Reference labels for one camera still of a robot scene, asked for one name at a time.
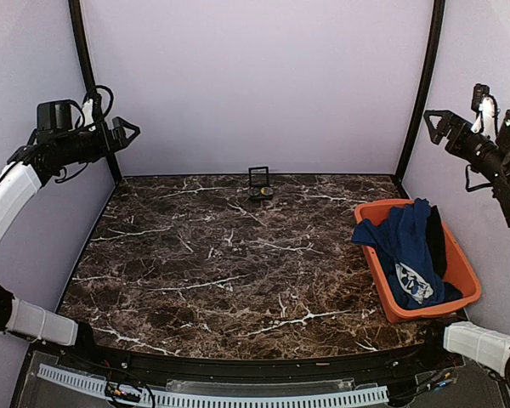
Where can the left black frame post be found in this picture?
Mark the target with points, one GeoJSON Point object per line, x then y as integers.
{"type": "Point", "coordinates": [75, 11]}

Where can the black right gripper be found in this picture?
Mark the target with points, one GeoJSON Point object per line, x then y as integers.
{"type": "Point", "coordinates": [450, 121]}

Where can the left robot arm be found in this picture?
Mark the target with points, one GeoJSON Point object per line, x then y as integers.
{"type": "Point", "coordinates": [66, 133]}

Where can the white slotted cable duct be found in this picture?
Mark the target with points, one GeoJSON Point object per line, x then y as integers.
{"type": "Point", "coordinates": [339, 393]}

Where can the black garment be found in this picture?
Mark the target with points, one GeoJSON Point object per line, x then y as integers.
{"type": "Point", "coordinates": [435, 239]}

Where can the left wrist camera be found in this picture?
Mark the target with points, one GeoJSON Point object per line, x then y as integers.
{"type": "Point", "coordinates": [94, 104]}

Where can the blue printed t-shirt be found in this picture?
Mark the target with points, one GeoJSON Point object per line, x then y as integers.
{"type": "Point", "coordinates": [400, 244]}

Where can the black front rail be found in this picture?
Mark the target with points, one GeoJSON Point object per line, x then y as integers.
{"type": "Point", "coordinates": [400, 365]}

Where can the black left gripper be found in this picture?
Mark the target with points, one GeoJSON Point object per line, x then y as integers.
{"type": "Point", "coordinates": [112, 144]}

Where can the right black frame post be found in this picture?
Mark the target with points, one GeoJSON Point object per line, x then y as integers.
{"type": "Point", "coordinates": [426, 77]}

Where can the black brooch box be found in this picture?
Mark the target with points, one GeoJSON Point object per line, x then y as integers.
{"type": "Point", "coordinates": [259, 184]}

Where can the black frame post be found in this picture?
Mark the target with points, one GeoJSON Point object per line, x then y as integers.
{"type": "Point", "coordinates": [426, 77]}
{"type": "Point", "coordinates": [75, 11]}

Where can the orange plastic basket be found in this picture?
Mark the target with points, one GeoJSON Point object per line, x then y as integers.
{"type": "Point", "coordinates": [459, 271]}

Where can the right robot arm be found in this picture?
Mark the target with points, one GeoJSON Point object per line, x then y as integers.
{"type": "Point", "coordinates": [492, 160]}

